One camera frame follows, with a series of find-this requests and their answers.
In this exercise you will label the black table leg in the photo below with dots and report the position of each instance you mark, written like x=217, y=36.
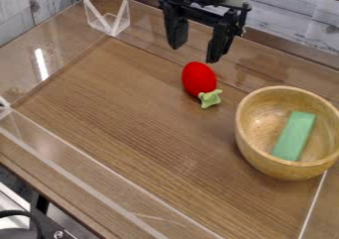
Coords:
x=41, y=204

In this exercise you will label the wooden bowl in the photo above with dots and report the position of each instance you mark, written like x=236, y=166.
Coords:
x=260, y=117

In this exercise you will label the red plush strawberry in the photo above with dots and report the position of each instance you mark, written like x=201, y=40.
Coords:
x=200, y=83

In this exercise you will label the clear acrylic corner bracket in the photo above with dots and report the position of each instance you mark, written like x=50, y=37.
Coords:
x=108, y=23

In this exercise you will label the green rectangular block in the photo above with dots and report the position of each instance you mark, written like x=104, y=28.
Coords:
x=293, y=136

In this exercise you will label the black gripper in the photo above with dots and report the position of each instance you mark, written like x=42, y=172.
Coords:
x=178, y=10

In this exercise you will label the clear acrylic tray wall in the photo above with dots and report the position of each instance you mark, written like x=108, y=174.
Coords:
x=113, y=206

